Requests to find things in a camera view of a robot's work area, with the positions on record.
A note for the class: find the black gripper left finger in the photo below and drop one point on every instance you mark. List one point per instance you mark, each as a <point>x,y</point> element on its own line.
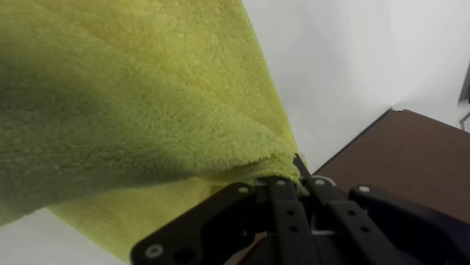
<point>228,221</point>

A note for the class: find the yellow towel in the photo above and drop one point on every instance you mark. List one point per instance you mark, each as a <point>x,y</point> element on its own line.
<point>119,115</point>

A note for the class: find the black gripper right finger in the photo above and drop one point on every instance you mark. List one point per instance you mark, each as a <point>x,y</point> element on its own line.
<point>375,227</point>

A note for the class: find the brown cardboard box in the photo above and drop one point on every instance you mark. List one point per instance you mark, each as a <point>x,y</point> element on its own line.
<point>411,157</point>

